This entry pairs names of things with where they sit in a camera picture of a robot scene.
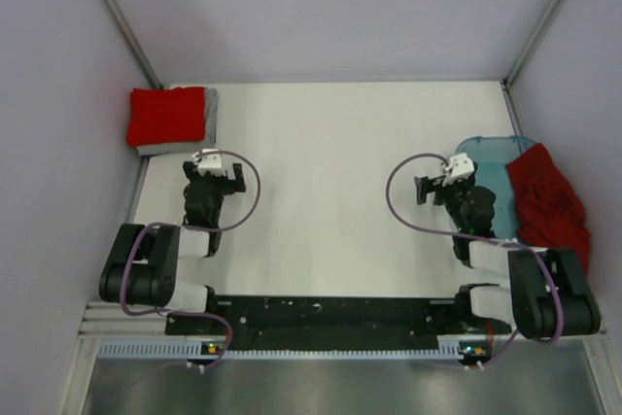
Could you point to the grey slotted cable duct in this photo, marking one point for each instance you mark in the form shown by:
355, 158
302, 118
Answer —
206, 349

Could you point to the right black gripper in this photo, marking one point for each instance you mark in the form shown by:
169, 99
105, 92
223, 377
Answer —
442, 190

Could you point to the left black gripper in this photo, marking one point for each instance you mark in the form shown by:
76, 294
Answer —
228, 184

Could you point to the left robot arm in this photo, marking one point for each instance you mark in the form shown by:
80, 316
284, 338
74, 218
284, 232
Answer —
143, 262

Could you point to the folded bright red t-shirt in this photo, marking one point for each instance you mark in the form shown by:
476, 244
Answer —
160, 116

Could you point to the left aluminium frame post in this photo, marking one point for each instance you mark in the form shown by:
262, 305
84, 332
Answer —
118, 18

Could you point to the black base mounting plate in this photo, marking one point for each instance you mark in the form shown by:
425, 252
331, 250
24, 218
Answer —
261, 322

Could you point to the translucent blue plastic bin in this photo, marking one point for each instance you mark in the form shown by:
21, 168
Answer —
492, 154

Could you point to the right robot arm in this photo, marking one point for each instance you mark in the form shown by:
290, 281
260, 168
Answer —
542, 292

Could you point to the aluminium frame post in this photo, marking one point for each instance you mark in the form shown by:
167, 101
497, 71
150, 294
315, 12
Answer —
544, 21
118, 18

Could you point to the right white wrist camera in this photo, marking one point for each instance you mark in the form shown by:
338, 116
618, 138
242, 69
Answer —
458, 167

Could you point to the folded grey t-shirt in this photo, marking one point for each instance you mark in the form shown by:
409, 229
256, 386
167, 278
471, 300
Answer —
212, 100

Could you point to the right aluminium frame post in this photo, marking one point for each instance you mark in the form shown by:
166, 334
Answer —
544, 21

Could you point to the dark red t-shirt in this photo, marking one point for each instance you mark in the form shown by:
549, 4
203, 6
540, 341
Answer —
549, 212

